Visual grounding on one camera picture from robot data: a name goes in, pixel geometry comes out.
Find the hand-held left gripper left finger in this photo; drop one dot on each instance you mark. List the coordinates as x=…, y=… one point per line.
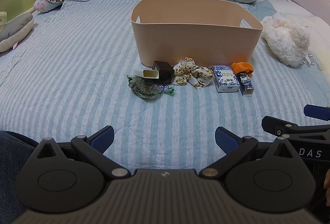
x=104, y=137

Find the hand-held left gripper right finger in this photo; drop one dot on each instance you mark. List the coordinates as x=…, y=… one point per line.
x=226, y=140

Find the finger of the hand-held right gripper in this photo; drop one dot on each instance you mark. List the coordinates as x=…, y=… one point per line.
x=273, y=123
x=315, y=111

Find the person's right hand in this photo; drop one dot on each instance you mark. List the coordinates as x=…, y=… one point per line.
x=327, y=188

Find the dark blue small box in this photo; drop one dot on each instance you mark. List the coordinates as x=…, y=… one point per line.
x=246, y=83

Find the blue and white patterned box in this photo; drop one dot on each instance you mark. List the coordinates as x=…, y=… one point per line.
x=225, y=78

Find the orange cloth pouch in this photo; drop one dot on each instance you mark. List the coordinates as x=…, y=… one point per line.
x=242, y=67

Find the green packet of dried herbs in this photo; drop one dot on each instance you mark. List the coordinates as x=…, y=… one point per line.
x=147, y=88

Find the blue striped bed cover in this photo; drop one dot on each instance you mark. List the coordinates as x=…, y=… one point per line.
x=77, y=72

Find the white open cardboard box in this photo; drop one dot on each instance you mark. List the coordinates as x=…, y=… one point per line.
x=144, y=74

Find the floral fabric scrunchie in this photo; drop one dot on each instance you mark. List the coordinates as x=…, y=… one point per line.
x=190, y=73

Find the white fluffy plush toy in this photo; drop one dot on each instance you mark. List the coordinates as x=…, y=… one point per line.
x=283, y=38

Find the dark brown small box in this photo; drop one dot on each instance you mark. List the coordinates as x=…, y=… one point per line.
x=162, y=69

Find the person's leg in jeans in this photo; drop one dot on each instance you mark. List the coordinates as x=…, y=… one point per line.
x=10, y=162

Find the beige plastic storage basket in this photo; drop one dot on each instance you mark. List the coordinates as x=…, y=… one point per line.
x=193, y=41

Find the grey plush cushion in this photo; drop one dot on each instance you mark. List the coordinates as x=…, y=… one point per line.
x=15, y=30

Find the pink floral pillow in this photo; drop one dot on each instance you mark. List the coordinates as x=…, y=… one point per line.
x=43, y=5

